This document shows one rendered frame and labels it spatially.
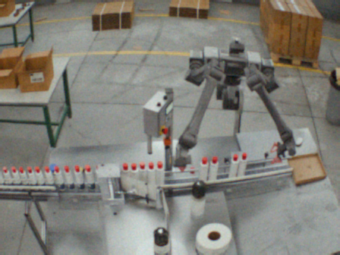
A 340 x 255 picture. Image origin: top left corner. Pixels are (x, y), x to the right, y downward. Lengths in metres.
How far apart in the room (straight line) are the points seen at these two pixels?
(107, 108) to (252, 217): 2.61
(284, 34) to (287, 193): 3.22
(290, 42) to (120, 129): 2.67
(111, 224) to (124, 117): 2.27
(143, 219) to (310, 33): 3.96
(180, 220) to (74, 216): 0.69
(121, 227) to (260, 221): 0.89
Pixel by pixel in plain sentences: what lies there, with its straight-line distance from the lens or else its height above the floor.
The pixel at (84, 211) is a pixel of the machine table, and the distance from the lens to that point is 2.76.
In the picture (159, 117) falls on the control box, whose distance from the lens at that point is 2.42.
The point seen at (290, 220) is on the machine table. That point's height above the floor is 0.83.
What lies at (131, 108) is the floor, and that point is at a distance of 4.81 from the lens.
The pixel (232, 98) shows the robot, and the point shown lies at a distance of 3.01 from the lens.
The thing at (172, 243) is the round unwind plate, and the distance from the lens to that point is 2.50.
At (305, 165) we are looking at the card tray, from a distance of 3.15.
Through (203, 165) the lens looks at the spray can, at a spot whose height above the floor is 1.04.
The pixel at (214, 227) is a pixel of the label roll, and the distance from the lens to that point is 2.42.
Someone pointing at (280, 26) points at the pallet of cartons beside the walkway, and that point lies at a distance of 5.65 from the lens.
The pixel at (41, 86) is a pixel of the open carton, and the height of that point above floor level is 0.84.
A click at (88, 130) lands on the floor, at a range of 4.59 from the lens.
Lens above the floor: 2.98
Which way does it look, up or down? 41 degrees down
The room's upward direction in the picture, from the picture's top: straight up
